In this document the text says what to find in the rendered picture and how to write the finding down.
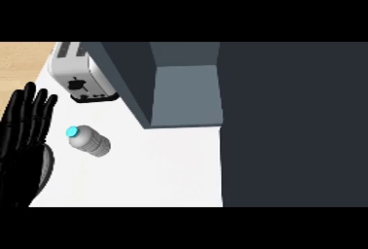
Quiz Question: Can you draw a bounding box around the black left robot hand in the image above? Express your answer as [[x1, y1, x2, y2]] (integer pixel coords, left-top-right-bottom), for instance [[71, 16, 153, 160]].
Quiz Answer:
[[0, 81, 60, 208]]

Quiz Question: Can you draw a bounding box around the clear water bottle blue cap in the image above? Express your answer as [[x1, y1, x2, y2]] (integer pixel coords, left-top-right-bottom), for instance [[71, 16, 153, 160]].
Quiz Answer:
[[65, 124, 113, 159]]

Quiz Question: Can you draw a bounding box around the dark grey cabinet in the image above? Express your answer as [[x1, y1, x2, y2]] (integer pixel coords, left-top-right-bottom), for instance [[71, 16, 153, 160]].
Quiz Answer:
[[79, 42, 225, 130]]

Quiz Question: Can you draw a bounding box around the dark grey cabinet door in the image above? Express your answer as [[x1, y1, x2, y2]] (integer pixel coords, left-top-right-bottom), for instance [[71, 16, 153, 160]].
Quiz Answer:
[[218, 42, 368, 208]]

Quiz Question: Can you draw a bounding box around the white toaster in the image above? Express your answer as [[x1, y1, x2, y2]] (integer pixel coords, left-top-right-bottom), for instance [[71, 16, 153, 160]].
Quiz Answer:
[[49, 42, 122, 104]]

